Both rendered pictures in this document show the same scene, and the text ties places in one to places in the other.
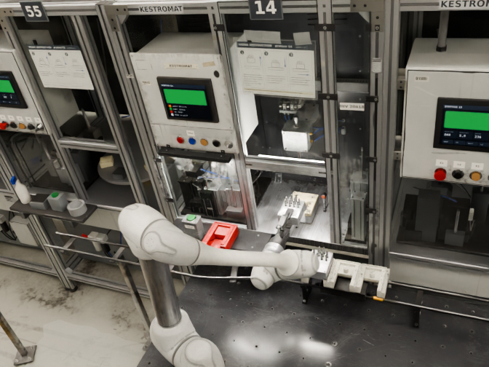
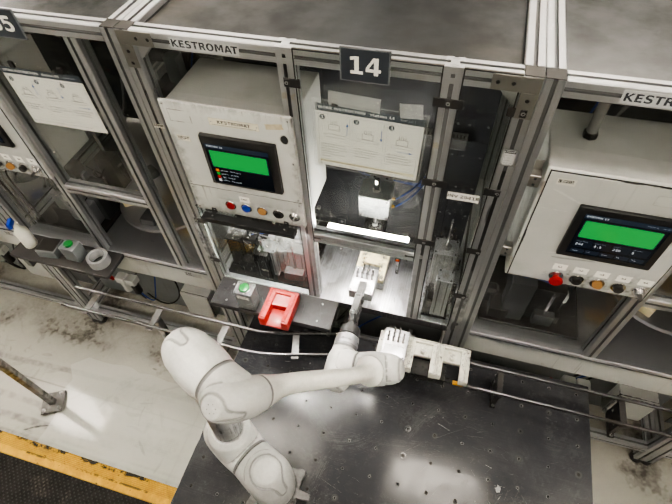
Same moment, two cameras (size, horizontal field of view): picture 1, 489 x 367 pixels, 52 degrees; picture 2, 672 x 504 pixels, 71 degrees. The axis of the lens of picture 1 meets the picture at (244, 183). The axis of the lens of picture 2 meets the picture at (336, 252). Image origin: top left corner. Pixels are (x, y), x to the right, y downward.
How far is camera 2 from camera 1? 0.74 m
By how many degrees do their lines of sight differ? 17
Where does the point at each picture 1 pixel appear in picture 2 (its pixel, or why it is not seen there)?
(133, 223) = (184, 369)
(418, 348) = (495, 433)
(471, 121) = (615, 234)
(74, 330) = (108, 371)
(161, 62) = (205, 117)
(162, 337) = (221, 452)
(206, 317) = not seen: hidden behind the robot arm
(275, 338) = (343, 422)
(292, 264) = (376, 377)
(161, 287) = not seen: hidden behind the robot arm
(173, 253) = (242, 416)
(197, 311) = not seen: hidden behind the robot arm
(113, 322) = (151, 361)
